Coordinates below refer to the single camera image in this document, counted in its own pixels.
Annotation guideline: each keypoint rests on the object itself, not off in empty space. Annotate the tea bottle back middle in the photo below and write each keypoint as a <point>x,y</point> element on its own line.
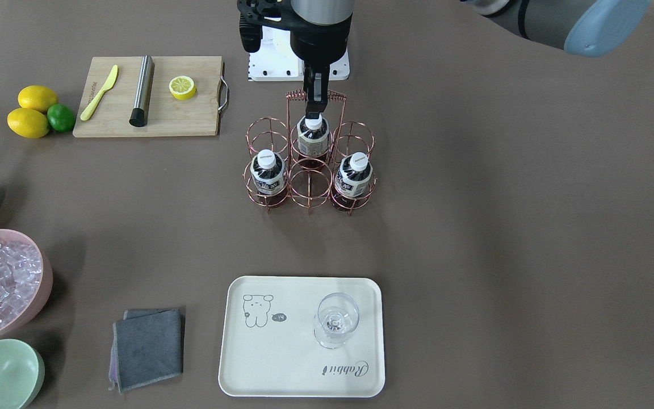
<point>313,137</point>

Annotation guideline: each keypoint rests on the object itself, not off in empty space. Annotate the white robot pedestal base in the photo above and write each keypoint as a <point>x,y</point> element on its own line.
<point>281,57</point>

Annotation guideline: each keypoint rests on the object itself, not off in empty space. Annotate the copper wire bottle basket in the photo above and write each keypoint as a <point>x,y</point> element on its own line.
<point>309,180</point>

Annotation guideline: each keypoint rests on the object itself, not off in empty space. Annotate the green lime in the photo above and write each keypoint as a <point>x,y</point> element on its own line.
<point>61,118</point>

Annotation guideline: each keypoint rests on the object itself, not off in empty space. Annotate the grey folded cloth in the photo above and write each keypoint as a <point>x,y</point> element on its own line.
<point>147,347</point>

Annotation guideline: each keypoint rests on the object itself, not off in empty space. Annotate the whole yellow lemon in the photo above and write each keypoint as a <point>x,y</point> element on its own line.
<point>28,123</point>
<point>37,97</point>

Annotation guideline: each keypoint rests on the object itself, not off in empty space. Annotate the whole yellow lemon upper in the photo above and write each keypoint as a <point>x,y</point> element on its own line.
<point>37,97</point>

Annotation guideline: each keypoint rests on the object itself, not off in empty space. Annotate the green empty bowl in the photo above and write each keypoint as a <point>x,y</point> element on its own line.
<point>21,373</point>

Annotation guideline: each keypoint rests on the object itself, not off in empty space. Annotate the tea bottle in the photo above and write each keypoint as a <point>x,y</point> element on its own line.
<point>351,181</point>
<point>313,137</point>
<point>268,172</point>

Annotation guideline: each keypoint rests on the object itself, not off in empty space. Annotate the yellow plastic knife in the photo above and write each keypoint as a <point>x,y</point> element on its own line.
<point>108,84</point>

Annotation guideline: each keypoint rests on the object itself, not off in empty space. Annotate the pink bowl of ice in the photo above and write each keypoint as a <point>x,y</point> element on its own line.
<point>26,280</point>

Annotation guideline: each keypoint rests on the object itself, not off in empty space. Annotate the cream rabbit tray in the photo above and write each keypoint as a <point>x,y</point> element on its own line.
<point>270,347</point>

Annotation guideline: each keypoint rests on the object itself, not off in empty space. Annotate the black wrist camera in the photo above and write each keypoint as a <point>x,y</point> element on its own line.
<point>251,35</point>

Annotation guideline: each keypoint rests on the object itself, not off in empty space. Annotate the whole yellow lemon lower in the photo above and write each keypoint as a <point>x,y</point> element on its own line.
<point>28,123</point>

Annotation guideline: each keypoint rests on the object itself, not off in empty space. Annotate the clear wine glass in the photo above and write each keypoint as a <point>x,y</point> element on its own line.
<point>337,318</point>

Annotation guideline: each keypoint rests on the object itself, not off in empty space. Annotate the halved yellow lemon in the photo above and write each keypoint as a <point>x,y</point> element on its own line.
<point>182,88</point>

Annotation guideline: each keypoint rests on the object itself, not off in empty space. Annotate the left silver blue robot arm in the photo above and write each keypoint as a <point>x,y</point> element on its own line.
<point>586,28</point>

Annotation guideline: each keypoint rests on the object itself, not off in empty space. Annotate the steel cylinder muddler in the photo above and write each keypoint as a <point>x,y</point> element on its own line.
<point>139,113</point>

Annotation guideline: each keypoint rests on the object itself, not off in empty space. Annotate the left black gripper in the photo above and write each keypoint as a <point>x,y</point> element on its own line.
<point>322,47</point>

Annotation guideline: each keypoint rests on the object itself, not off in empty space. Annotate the bamboo cutting board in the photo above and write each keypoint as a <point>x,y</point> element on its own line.
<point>167,116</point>

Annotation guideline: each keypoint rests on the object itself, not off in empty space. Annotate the tea bottle front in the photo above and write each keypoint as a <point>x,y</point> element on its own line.
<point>351,181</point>
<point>268,172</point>

